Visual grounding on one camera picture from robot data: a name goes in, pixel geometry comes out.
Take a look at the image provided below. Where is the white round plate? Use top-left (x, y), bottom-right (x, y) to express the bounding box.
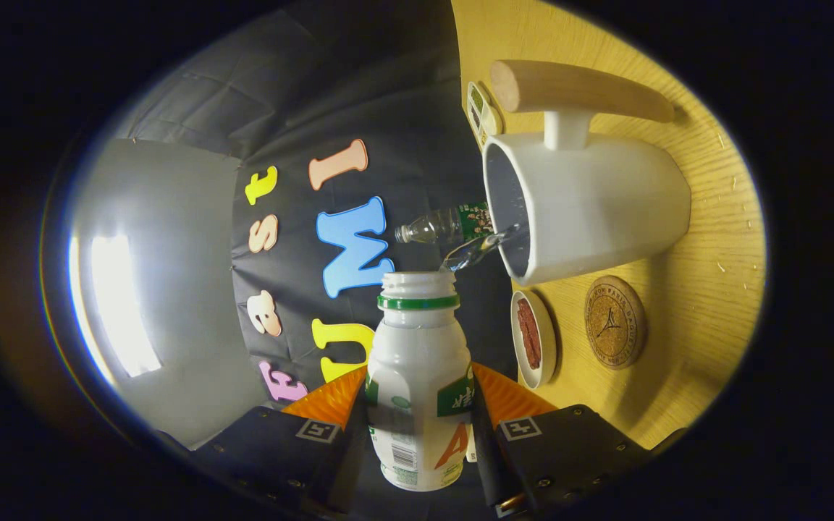
top-left (510, 290), bottom-right (557, 390)

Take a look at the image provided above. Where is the round cork coaster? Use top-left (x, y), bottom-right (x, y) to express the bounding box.
top-left (584, 275), bottom-right (648, 370)

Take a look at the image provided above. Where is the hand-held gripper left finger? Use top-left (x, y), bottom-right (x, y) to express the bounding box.
top-left (189, 364), bottom-right (368, 518)

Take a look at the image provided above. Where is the ceiling light panel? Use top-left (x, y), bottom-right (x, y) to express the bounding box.
top-left (69, 233), bottom-right (163, 388)

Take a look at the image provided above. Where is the red meat slice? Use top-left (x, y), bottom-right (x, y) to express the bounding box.
top-left (516, 297), bottom-right (542, 370)

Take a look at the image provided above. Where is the white juice bottle green label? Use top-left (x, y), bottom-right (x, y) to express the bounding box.
top-left (365, 271), bottom-right (476, 493)

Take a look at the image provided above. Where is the black backdrop cloth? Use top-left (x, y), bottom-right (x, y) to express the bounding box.
top-left (109, 0), bottom-right (526, 435)

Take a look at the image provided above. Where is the white divided tray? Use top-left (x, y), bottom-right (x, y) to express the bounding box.
top-left (466, 81), bottom-right (505, 149)

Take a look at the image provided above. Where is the wooden table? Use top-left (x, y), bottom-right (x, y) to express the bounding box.
top-left (450, 0), bottom-right (767, 451)

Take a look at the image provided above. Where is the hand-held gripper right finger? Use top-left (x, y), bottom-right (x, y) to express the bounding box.
top-left (469, 362), bottom-right (653, 518)

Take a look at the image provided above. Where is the white cup with wooden handle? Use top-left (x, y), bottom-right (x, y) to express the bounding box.
top-left (482, 59), bottom-right (693, 287)

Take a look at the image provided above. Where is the clear water bottle green label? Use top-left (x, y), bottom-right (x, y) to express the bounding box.
top-left (395, 201), bottom-right (494, 245)

